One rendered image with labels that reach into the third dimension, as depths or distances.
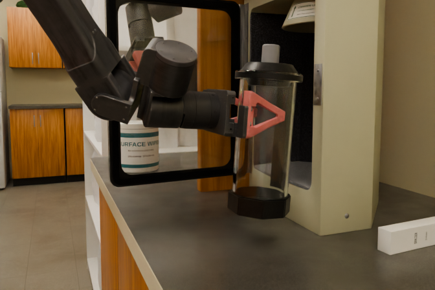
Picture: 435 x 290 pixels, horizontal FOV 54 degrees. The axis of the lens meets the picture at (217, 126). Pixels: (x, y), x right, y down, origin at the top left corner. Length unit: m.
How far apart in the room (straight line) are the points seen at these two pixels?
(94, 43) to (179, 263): 0.33
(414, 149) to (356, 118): 0.43
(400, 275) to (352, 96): 0.30
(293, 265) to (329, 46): 0.36
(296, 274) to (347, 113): 0.29
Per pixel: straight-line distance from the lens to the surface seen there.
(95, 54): 0.59
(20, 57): 5.85
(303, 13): 0.86
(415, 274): 0.68
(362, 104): 0.79
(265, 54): 0.69
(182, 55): 0.58
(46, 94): 6.17
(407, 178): 1.23
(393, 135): 1.25
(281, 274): 0.63
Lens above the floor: 1.20
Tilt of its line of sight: 5 degrees down
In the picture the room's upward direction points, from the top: straight up
